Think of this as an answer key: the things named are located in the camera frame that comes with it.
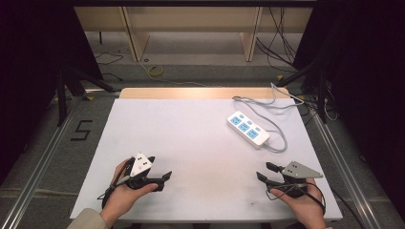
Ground white power strip blue sockets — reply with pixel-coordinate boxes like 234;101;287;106
226;110;271;150

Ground person's right hand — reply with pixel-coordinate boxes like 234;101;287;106
269;177;328;229

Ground hand-held gripper black cable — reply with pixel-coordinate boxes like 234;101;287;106
265;181;366;229
96;156;137;211

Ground grey power strip cable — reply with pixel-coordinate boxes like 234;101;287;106
231;82;306;155

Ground bundle of black cables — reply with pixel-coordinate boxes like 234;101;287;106
255;6;299;73

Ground thin black floor cable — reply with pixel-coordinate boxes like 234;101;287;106
95;52;125;82

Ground white table mat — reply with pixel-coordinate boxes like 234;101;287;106
69;96;344;223

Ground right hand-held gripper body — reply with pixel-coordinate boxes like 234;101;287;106
280;160;325;198

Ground yellow tape roll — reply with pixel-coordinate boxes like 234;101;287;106
148;65;165;78

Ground black curtain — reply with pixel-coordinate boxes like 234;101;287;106
291;0;405;220
0;0;103;184

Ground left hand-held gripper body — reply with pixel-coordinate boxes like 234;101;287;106
123;152;160;191

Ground person's left hand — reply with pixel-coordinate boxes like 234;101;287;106
99;158;160;228

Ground left hand-held gripper black cable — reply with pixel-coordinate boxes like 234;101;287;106
96;156;137;211

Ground aluminium floor rail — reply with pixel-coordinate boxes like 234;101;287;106
309;107;384;229
0;92;88;229

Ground right hand-held gripper black cable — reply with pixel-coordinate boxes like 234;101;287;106
265;181;366;229

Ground light wooden desk frame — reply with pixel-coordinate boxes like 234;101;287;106
74;6;314;63

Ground black metal stand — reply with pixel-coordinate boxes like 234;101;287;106
276;60;330;124
55;65;117;127

